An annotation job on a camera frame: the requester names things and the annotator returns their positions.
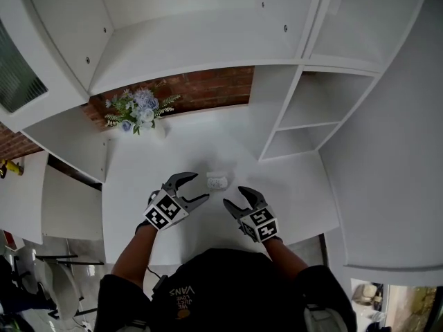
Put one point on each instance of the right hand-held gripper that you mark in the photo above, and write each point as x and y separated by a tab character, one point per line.
259	225

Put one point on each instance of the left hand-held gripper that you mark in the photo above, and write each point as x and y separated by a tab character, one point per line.
166	211

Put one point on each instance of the small white object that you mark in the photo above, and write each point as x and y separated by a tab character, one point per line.
218	183

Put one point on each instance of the person's left forearm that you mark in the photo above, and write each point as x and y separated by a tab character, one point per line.
135	254

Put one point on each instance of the person's right forearm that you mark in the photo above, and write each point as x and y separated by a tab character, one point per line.
285	258

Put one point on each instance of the white vase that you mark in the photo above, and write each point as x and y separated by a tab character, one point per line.
160	129

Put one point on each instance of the person in dark shirt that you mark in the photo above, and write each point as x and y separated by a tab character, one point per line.
225	289

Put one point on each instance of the blue white flower bouquet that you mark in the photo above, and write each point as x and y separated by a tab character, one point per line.
140	111

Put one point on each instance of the beige bag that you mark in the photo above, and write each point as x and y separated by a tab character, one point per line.
365	293

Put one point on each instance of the white shelf unit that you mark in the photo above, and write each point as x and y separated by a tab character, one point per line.
194	40

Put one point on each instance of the white side table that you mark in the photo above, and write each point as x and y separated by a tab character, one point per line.
20	199

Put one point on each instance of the yellow tool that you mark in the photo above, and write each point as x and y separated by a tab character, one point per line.
12	168

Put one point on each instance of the fluted glass cabinet door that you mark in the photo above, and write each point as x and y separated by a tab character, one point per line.
15	78

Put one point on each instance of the white chair black frame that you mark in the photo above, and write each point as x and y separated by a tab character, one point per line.
64	285

